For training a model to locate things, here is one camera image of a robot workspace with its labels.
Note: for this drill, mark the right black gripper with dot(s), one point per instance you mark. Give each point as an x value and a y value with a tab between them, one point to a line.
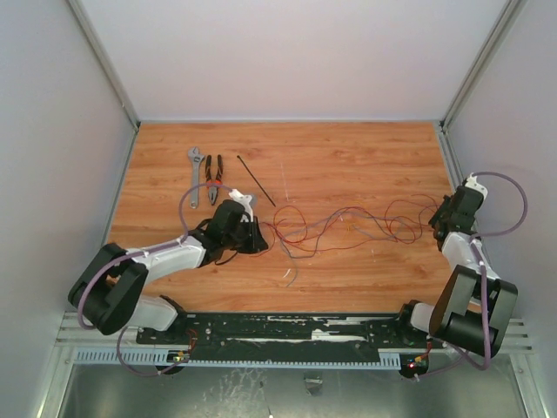
441	216

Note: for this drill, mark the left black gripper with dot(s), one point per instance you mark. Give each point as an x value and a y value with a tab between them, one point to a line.
258	243

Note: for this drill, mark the black zip tie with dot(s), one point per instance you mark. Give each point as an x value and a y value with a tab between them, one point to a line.
262	189

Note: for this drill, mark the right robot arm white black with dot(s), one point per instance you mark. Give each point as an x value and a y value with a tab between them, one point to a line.
476	305

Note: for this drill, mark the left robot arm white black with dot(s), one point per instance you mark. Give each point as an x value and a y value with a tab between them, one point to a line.
109	295

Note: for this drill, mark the orange black pliers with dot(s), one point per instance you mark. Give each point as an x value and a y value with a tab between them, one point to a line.
213	181

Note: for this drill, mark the silver adjustable wrench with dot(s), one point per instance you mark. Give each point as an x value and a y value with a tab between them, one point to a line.
196	158

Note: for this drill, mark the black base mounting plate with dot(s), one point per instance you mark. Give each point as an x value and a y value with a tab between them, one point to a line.
289	337

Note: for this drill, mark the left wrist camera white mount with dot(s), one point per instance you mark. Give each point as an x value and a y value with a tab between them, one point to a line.
248	201

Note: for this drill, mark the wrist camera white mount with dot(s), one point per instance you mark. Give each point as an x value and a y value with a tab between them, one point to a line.
471	182
248	201

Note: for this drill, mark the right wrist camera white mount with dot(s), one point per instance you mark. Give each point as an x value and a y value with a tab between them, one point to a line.
471	182

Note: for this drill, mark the grey slotted cable duct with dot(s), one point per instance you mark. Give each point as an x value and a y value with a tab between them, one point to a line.
165	357

